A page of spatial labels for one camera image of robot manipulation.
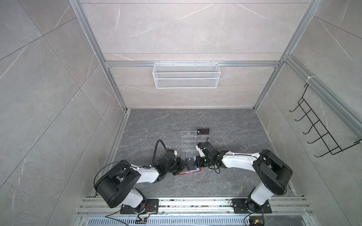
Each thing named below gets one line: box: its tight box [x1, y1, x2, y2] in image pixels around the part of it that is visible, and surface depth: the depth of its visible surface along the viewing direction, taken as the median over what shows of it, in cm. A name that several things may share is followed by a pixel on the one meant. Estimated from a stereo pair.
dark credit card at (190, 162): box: [185, 157, 197, 171], surface depth 89 cm
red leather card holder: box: [177, 156, 203, 176], surface depth 87 cm
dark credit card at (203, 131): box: [197, 128, 210, 135], surface depth 95 cm
